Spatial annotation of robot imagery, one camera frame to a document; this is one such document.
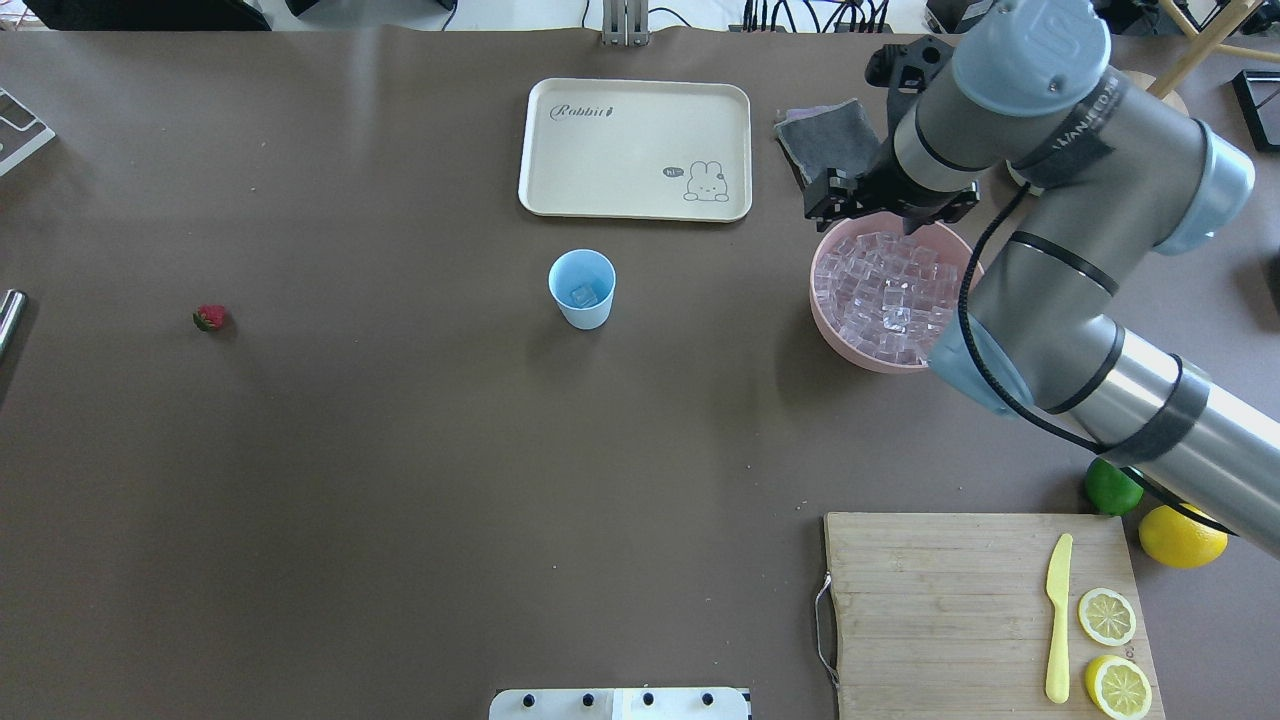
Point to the cream rabbit tray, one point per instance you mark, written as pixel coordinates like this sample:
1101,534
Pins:
637,149

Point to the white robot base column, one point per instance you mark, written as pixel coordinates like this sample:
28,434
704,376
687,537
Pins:
714,702

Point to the yellow plastic knife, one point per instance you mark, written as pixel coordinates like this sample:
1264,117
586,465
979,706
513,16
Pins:
1057,587

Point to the clear ice cube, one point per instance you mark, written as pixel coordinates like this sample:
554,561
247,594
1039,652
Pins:
583,296

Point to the red strawberry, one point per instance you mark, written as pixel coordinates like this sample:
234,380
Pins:
210,318

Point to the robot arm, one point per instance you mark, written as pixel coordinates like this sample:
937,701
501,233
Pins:
1121,174

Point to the green lime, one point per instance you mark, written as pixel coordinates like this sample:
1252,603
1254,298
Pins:
1110,490

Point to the lemon slice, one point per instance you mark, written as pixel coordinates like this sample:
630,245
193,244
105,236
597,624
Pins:
1107,617
1118,687

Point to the bamboo cutting board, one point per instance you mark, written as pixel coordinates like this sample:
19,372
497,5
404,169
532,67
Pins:
943,615

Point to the light blue plastic cup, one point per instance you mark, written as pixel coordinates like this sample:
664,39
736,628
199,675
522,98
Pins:
583,282

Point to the grey folded cloth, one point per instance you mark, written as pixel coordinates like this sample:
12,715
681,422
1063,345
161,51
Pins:
836,136

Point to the wooden cup tree stand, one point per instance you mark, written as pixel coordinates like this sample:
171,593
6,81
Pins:
1199,44

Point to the pink bowl of ice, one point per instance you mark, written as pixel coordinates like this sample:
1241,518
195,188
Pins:
881,297

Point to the yellow lemon near board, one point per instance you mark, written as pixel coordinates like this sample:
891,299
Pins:
1175,540

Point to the steel muddler black tip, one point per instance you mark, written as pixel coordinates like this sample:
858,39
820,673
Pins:
12,310

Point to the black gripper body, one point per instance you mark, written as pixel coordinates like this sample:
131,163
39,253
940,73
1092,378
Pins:
884,182

